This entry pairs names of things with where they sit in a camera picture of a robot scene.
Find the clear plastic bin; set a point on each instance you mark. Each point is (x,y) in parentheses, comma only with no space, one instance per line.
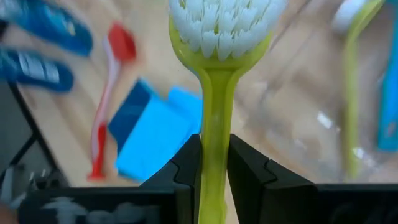
(295,109)

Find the black metal table frame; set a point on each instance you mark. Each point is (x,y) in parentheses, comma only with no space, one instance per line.
(34,130)

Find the blue sponge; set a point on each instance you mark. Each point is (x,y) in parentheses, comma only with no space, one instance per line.
(155,143)
(127,115)

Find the blue dish soap bottle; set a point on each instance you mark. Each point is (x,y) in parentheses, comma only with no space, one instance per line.
(62,31)
(40,73)

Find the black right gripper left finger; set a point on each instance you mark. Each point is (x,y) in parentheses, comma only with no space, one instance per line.
(188,174)

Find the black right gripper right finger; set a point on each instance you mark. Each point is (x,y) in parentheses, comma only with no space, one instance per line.
(255,186)

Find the teal dish brush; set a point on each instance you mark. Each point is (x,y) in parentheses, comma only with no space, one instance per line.
(390,93)

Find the green dish brush white bristles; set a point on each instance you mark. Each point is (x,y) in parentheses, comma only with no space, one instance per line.
(217,109)
(350,93)

